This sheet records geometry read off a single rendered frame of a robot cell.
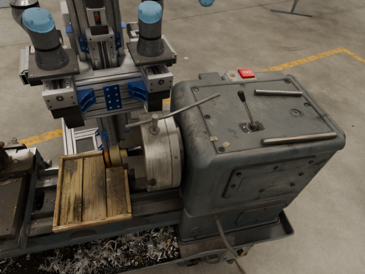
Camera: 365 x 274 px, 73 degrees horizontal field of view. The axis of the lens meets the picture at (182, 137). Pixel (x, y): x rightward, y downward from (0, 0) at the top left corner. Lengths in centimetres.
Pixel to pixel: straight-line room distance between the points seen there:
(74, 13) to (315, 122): 121
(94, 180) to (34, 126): 173
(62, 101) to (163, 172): 65
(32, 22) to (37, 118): 174
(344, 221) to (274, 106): 165
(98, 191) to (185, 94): 57
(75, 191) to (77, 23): 83
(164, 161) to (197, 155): 12
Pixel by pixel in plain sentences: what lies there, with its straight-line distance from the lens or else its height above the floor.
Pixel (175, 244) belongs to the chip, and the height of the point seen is 58.
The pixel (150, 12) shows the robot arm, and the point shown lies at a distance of 132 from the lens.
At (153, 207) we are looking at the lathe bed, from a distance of 113.
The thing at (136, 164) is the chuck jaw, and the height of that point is 111.
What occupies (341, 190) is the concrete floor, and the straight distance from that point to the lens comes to 271.
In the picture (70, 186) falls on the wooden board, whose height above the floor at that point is 89.
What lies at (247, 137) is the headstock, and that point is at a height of 126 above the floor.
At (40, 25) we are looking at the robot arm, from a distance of 128.
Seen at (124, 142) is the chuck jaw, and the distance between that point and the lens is 98.
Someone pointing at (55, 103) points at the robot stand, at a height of 106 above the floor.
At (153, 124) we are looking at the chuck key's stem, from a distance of 84.
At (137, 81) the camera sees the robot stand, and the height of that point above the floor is 103.
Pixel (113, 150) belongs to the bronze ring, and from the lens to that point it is 98.
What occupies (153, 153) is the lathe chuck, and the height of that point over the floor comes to 120.
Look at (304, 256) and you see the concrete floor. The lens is 223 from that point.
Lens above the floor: 188
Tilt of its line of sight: 48 degrees down
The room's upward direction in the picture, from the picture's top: 7 degrees clockwise
